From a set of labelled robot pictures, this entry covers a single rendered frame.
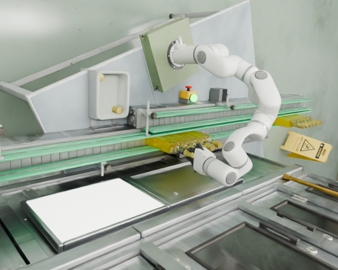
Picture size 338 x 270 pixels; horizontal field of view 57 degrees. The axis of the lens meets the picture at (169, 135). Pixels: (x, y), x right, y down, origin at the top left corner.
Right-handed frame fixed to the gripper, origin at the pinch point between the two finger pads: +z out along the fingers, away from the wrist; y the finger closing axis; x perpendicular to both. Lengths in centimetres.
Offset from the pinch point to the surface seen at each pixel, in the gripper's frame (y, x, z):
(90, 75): 31, 37, 32
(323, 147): -68, -309, 152
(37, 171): -3, 63, 7
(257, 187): -14.3, -28.8, -13.9
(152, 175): -12.8, 13.4, 11.4
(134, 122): 8.6, 16.4, 28.9
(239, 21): 67, -69, 64
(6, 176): -3, 73, 5
